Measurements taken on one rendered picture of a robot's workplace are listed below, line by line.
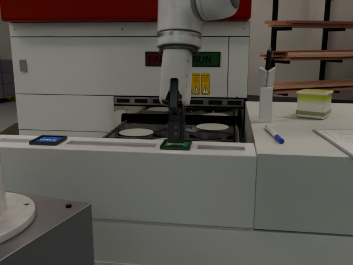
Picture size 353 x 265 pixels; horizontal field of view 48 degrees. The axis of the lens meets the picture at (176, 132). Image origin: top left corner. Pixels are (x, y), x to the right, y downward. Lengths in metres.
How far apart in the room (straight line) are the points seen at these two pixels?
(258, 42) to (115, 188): 7.23
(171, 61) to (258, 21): 7.20
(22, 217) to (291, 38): 7.40
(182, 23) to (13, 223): 0.43
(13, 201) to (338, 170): 0.53
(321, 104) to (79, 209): 0.68
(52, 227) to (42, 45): 1.00
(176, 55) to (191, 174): 0.22
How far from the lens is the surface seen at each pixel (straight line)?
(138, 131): 1.16
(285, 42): 7.79
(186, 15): 0.73
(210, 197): 0.73
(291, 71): 7.79
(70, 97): 1.43
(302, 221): 0.76
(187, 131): 1.16
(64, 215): 0.56
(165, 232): 0.77
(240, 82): 1.31
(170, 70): 0.71
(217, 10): 0.72
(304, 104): 1.05
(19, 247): 0.50
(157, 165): 0.72
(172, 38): 0.72
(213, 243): 0.77
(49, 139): 0.83
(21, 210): 0.57
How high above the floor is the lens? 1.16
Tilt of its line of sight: 13 degrees down
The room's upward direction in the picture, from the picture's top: straight up
